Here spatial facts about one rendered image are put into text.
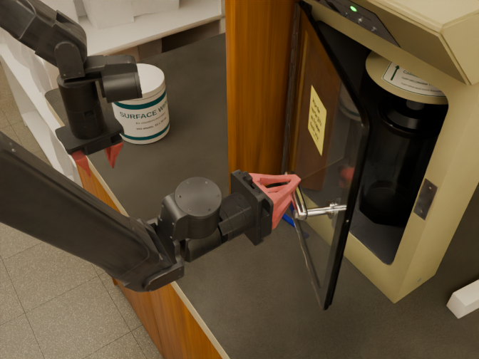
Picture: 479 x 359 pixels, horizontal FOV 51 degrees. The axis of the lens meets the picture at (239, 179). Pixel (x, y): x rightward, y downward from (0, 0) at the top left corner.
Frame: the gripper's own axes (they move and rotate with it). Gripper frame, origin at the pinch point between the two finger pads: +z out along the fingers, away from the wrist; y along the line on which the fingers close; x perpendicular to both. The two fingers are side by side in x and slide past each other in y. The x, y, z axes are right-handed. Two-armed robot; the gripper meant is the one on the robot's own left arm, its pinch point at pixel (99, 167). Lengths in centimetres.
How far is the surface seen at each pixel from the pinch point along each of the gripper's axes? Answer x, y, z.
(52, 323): 51, -21, 110
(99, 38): 78, 29, 18
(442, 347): -57, 34, 16
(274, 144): -9.2, 34.0, 4.2
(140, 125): 18.9, 16.2, 9.5
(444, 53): -45, 25, -37
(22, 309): 63, -28, 110
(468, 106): -46, 33, -28
